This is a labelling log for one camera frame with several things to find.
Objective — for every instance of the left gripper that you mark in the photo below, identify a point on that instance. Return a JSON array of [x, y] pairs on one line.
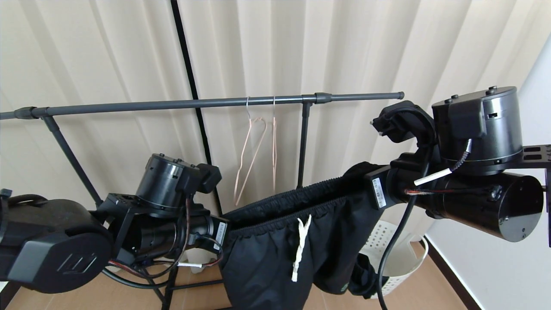
[[159, 239]]

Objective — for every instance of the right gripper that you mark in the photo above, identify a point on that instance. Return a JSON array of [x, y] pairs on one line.
[[482, 206]]

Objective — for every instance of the black shorts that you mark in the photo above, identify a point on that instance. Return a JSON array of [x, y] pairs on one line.
[[267, 258]]

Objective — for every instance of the pink clothes hanger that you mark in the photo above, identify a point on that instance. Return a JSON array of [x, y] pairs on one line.
[[274, 150], [243, 150]]

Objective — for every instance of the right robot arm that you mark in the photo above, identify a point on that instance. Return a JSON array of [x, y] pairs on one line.
[[495, 129]]

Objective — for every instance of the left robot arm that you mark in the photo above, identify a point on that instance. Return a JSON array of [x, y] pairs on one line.
[[43, 241]]

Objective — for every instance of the white laundry basket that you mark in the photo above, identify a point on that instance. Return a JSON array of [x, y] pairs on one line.
[[409, 254]]

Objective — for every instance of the black clothes rack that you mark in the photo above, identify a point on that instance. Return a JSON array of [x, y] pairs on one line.
[[172, 104]]

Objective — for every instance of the black garment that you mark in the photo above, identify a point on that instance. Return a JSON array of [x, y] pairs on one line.
[[370, 275]]

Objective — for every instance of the white curtain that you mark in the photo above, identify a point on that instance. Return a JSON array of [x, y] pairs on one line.
[[86, 51], [344, 51]]

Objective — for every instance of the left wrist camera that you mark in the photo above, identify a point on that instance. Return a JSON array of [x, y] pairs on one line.
[[208, 176]]

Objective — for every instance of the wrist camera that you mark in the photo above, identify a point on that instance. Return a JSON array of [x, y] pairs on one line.
[[400, 120], [208, 176]]

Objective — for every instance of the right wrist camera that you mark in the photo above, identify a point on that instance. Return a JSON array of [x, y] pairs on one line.
[[400, 120]]

